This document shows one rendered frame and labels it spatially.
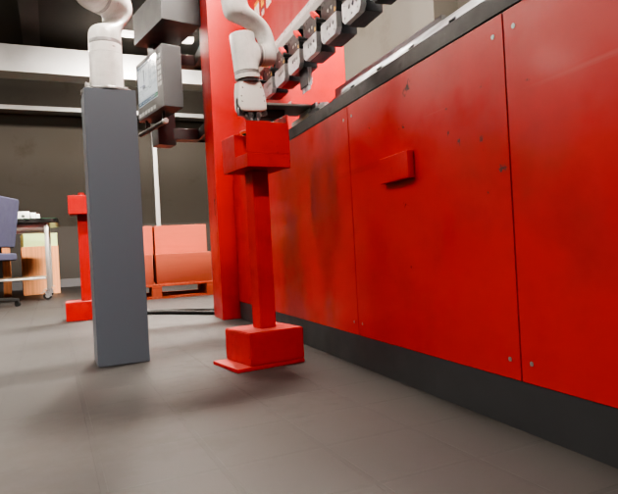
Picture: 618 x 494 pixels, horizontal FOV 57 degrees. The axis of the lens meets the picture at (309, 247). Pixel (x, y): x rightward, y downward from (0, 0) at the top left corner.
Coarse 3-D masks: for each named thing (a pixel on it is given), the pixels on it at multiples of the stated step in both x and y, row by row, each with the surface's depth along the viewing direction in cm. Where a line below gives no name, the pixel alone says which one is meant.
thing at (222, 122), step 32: (224, 32) 326; (224, 64) 326; (320, 64) 348; (224, 96) 326; (288, 96) 340; (320, 96) 347; (224, 128) 325; (288, 128) 339; (224, 192) 325; (224, 224) 324; (224, 256) 324; (224, 288) 323; (224, 320) 323
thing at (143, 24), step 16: (160, 0) 327; (176, 0) 332; (192, 0) 338; (144, 16) 349; (160, 16) 328; (176, 16) 332; (192, 16) 338; (144, 32) 350; (160, 32) 347; (176, 32) 349; (192, 32) 350; (160, 128) 364; (160, 144) 365; (176, 144) 370
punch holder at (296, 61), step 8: (288, 40) 259; (296, 40) 249; (288, 48) 259; (296, 48) 250; (296, 56) 249; (288, 64) 259; (296, 64) 250; (304, 64) 248; (312, 64) 249; (288, 72) 260; (296, 72) 254; (312, 72) 255
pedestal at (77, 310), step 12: (72, 204) 361; (84, 204) 363; (72, 216) 376; (84, 216) 370; (84, 228) 369; (84, 240) 369; (84, 252) 369; (84, 264) 369; (84, 276) 369; (84, 288) 369; (84, 300) 369; (72, 312) 359; (84, 312) 362
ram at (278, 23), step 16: (256, 0) 303; (272, 0) 279; (288, 0) 257; (304, 0) 239; (320, 0) 223; (272, 16) 280; (288, 16) 258; (304, 16) 240; (272, 32) 281; (288, 32) 259
